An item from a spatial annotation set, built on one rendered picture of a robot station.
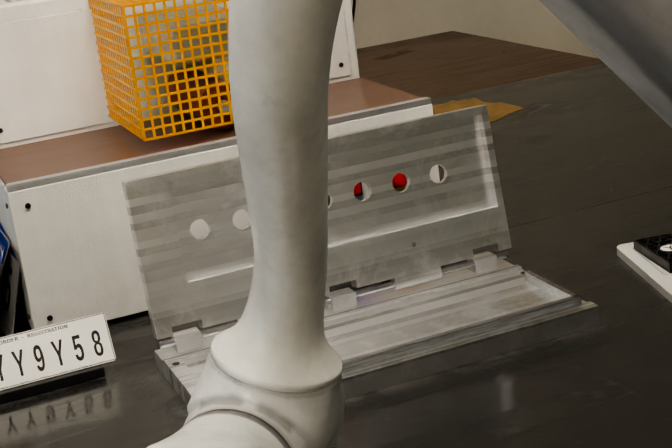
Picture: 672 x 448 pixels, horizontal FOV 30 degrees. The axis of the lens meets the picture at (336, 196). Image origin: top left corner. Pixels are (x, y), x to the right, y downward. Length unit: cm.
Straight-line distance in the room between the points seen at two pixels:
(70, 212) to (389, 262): 38
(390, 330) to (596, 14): 87
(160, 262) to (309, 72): 65
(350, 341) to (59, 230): 38
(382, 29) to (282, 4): 264
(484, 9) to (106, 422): 237
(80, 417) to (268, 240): 51
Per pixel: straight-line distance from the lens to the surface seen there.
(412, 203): 147
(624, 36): 53
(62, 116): 172
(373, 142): 144
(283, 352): 93
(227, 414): 92
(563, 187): 189
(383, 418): 122
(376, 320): 139
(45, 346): 141
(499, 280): 148
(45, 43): 170
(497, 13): 351
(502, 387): 126
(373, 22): 334
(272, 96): 74
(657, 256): 152
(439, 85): 272
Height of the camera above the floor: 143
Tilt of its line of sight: 16 degrees down
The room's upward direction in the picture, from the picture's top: 7 degrees counter-clockwise
